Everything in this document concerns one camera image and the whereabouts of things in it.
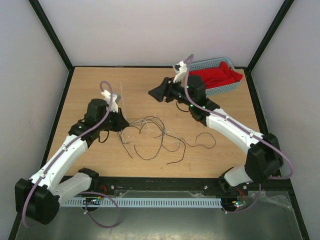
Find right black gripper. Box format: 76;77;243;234
147;75;194;108

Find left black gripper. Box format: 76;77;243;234
98;106;129;132

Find black wires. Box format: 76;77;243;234
117;115;217;166

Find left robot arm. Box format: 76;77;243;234
14;94;129;228

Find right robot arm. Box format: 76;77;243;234
148;75;284;195

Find red cloth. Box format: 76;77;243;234
189;61;243;89

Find blue perforated plastic basket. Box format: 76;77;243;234
189;57;244;96

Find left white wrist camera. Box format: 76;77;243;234
101;90;121;113

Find light blue slotted cable duct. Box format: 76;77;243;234
62;197;222;209

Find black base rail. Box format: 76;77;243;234
69;177;250;196

